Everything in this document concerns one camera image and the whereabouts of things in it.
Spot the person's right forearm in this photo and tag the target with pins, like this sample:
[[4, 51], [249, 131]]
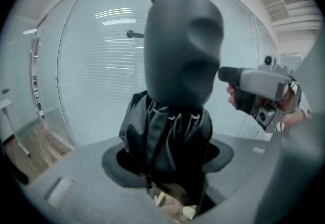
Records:
[[295, 117]]

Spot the white standing desk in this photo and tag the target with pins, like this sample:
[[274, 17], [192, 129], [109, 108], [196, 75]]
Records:
[[6, 103]]

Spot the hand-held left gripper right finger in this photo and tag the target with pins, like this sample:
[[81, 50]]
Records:
[[243, 179]]

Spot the black umbrella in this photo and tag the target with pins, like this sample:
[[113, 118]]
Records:
[[177, 40]]

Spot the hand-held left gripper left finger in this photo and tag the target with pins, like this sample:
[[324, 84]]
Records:
[[96, 197]]

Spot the person's left hand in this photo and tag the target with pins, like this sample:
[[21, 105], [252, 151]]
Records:
[[175, 210]]

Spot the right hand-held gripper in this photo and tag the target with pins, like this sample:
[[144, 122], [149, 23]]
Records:
[[245, 101]]

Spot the person's right hand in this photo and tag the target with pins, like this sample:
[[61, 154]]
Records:
[[289, 101]]

